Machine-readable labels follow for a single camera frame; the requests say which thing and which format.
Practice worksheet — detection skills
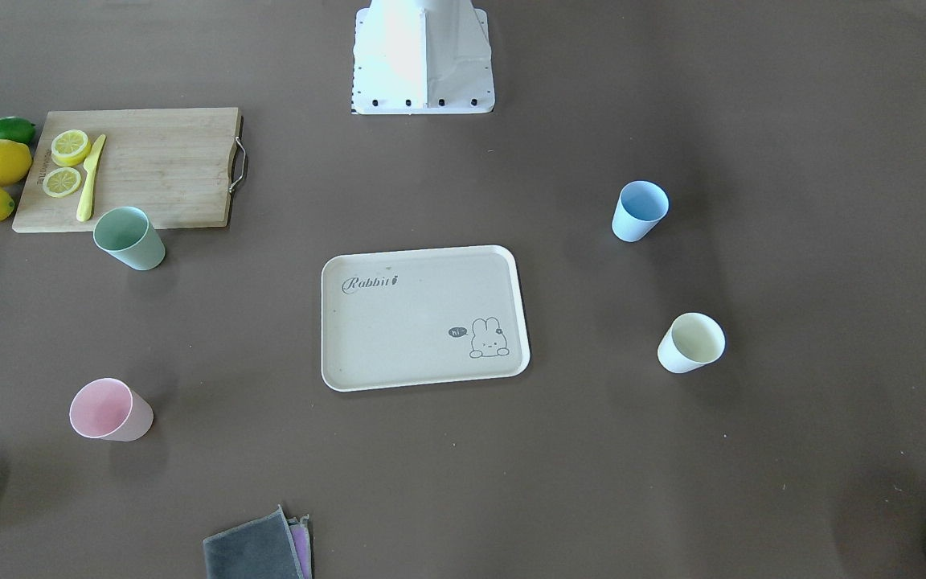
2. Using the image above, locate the cream rabbit tray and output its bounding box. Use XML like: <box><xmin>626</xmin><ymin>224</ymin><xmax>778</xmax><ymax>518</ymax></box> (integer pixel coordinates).
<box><xmin>321</xmin><ymin>244</ymin><xmax>531</xmax><ymax>392</ymax></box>

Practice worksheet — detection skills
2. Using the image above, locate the yellow lemon upper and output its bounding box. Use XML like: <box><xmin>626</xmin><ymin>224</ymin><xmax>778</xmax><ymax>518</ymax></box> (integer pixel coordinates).
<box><xmin>0</xmin><ymin>139</ymin><xmax>33</xmax><ymax>187</ymax></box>

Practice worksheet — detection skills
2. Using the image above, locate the cream plastic cup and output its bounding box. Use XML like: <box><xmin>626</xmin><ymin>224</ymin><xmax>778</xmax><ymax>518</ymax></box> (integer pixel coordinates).
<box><xmin>658</xmin><ymin>312</ymin><xmax>727</xmax><ymax>373</ymax></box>

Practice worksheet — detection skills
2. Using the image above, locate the green lime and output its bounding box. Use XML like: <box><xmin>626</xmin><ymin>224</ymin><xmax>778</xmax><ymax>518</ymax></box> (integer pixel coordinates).
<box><xmin>0</xmin><ymin>117</ymin><xmax>37</xmax><ymax>146</ymax></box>

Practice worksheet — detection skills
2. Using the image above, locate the green plastic cup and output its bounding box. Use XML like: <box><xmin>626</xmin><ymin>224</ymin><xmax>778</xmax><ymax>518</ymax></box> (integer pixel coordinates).
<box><xmin>93</xmin><ymin>207</ymin><xmax>166</xmax><ymax>271</ymax></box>

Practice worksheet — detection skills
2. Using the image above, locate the lemon slice lower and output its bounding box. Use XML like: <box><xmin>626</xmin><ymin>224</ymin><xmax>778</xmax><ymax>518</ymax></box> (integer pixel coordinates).
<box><xmin>41</xmin><ymin>167</ymin><xmax>82</xmax><ymax>198</ymax></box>

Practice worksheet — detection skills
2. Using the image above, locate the grey cloth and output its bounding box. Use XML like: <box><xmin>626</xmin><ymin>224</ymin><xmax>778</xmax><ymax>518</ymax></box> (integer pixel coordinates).
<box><xmin>203</xmin><ymin>508</ymin><xmax>301</xmax><ymax>578</ymax></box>

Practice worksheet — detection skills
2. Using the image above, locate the purple cloth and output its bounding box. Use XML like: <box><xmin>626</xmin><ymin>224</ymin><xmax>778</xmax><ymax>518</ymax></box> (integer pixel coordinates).
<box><xmin>288</xmin><ymin>515</ymin><xmax>313</xmax><ymax>579</ymax></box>

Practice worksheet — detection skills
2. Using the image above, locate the yellow plastic knife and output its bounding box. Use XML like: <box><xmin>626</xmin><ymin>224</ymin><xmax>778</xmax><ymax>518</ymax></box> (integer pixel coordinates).
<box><xmin>75</xmin><ymin>134</ymin><xmax>107</xmax><ymax>221</ymax></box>

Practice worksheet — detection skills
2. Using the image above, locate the bamboo cutting board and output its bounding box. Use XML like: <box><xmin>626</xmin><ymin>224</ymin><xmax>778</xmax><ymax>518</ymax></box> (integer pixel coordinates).
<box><xmin>12</xmin><ymin>107</ymin><xmax>242</xmax><ymax>233</ymax></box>

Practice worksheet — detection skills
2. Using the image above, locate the lemon slice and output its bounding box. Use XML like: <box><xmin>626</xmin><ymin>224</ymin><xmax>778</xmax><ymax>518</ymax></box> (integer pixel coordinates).
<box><xmin>49</xmin><ymin>129</ymin><xmax>92</xmax><ymax>167</ymax></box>
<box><xmin>41</xmin><ymin>167</ymin><xmax>82</xmax><ymax>198</ymax></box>

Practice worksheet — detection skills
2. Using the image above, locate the lemon slice upper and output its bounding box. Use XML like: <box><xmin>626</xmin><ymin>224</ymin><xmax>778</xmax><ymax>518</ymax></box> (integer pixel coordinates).
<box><xmin>49</xmin><ymin>129</ymin><xmax>92</xmax><ymax>167</ymax></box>

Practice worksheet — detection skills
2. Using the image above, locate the pink plastic cup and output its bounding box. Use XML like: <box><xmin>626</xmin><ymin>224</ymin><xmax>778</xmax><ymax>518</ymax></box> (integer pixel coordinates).
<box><xmin>68</xmin><ymin>378</ymin><xmax>154</xmax><ymax>442</ymax></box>

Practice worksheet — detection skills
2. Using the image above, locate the blue plastic cup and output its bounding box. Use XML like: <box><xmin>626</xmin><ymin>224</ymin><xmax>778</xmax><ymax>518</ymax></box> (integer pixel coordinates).
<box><xmin>613</xmin><ymin>180</ymin><xmax>670</xmax><ymax>242</ymax></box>

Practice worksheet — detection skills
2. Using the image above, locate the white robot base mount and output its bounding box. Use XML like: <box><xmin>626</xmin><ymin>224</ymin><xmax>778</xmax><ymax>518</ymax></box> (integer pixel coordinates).
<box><xmin>350</xmin><ymin>1</ymin><xmax>496</xmax><ymax>115</ymax></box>

